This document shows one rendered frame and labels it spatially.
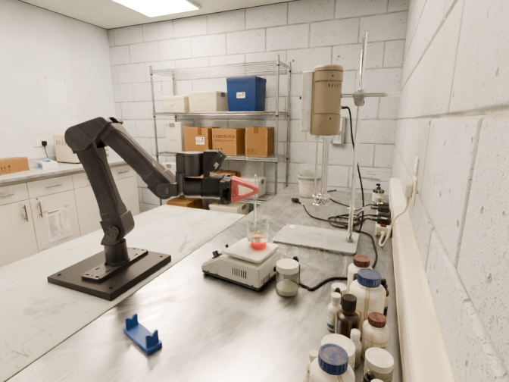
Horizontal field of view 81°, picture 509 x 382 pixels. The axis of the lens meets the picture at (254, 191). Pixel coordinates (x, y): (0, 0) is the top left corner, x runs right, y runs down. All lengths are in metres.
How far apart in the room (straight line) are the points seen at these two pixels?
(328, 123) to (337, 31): 2.24
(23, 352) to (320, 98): 1.00
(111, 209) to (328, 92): 0.75
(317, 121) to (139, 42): 3.45
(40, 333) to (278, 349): 0.50
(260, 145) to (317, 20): 1.28
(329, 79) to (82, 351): 0.96
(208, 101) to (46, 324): 2.62
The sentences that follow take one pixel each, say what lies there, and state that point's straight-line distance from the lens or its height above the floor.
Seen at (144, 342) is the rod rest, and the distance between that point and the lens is 0.70.
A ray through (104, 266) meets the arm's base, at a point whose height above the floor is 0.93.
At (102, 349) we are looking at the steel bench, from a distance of 0.73.
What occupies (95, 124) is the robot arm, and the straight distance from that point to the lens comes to 0.88.
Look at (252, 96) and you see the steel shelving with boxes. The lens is 3.02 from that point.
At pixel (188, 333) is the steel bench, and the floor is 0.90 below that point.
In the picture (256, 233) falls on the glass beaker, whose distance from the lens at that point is 0.83.
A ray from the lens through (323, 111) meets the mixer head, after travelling 1.05.
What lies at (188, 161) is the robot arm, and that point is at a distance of 0.82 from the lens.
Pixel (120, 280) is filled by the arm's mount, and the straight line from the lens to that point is 0.92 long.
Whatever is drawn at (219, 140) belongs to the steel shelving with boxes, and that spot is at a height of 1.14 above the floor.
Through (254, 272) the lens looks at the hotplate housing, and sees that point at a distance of 0.81.
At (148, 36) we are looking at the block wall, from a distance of 4.20.
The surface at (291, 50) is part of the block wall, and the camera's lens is 3.30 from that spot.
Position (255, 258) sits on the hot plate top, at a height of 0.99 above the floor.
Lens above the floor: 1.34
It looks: 13 degrees down
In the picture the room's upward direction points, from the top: straight up
